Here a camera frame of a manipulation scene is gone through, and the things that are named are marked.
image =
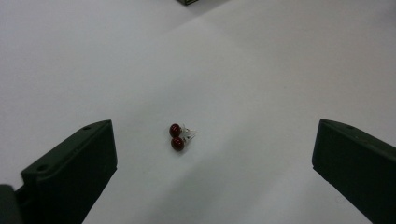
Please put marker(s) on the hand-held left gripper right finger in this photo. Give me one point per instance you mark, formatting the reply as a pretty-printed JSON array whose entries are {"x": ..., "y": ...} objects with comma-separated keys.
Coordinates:
[{"x": 358, "y": 165}]

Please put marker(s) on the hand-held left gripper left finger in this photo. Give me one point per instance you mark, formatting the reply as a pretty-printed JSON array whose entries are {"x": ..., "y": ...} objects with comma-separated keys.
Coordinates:
[{"x": 71, "y": 174}]

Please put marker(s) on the red ball stud earring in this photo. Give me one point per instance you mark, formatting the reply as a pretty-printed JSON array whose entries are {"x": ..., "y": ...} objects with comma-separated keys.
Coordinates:
[
  {"x": 177, "y": 144},
  {"x": 175, "y": 130}
]

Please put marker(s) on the smoky transparent drawer box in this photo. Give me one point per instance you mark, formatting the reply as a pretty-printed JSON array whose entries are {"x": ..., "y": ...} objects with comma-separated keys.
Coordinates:
[{"x": 186, "y": 1}]

